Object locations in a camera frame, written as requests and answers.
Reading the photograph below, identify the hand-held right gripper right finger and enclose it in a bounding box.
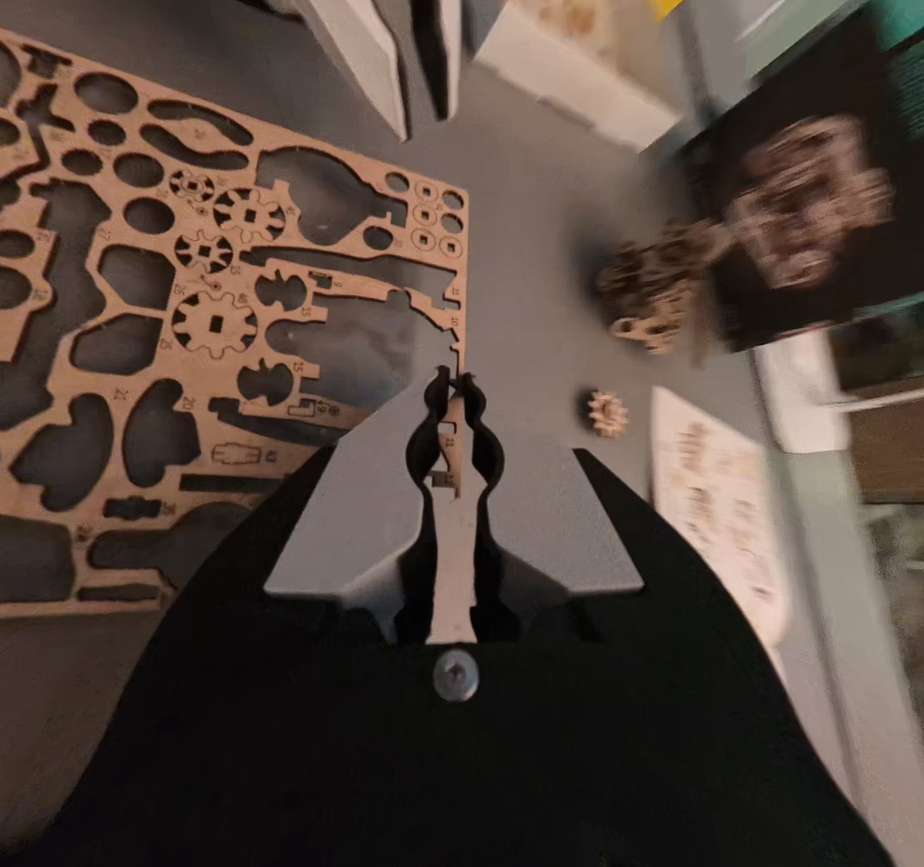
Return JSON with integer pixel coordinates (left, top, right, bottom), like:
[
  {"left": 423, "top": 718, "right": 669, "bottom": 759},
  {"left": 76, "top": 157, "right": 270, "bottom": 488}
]
[{"left": 459, "top": 373, "right": 645, "bottom": 644}]

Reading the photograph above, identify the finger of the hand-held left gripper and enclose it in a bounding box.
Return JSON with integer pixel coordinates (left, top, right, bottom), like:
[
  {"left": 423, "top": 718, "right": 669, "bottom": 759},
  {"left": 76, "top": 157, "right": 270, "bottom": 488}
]
[
  {"left": 393, "top": 0, "right": 464, "bottom": 124},
  {"left": 242, "top": 0, "right": 416, "bottom": 142}
]

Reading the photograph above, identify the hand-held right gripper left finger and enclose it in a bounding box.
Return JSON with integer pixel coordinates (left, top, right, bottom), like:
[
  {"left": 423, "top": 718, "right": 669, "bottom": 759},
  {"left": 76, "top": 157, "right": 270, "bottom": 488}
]
[{"left": 263, "top": 367, "right": 457, "bottom": 644}]

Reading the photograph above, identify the small thick wooden gear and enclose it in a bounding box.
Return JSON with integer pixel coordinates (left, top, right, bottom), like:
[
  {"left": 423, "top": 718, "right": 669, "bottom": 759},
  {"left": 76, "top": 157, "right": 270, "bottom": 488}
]
[{"left": 577, "top": 387, "right": 629, "bottom": 440}]

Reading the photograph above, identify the laser-cut wooden parts sheet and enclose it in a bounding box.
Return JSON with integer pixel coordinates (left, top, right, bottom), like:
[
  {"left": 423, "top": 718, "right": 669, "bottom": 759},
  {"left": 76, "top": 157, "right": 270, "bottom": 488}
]
[{"left": 0, "top": 28, "right": 470, "bottom": 621}]

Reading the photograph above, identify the partly built wooden model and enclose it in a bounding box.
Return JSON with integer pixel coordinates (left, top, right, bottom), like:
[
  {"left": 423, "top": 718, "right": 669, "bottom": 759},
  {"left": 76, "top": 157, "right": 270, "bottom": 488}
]
[{"left": 595, "top": 217, "right": 730, "bottom": 355}]

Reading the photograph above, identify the black model kit box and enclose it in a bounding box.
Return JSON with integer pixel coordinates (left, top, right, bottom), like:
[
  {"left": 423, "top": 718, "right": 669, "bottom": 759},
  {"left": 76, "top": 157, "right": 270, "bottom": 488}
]
[{"left": 679, "top": 15, "right": 924, "bottom": 355}]

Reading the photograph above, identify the white box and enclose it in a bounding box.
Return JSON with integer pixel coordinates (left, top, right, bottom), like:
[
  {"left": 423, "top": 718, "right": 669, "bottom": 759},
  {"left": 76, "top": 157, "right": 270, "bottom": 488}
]
[{"left": 473, "top": 0, "right": 683, "bottom": 155}]

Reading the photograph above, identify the open instruction booklet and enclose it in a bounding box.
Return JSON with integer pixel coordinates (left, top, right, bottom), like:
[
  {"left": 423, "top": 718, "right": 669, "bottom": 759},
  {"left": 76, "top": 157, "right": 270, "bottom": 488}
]
[{"left": 650, "top": 385, "right": 791, "bottom": 647}]

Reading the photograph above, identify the white sign stand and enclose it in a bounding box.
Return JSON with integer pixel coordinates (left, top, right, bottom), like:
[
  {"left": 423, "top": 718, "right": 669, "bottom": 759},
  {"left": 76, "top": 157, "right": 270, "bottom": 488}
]
[{"left": 751, "top": 329, "right": 856, "bottom": 453}]

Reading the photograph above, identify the brown cardboard box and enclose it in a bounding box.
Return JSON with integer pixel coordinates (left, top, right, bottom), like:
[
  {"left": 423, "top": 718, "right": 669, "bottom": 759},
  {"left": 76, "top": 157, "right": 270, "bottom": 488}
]
[{"left": 845, "top": 376, "right": 924, "bottom": 503}]

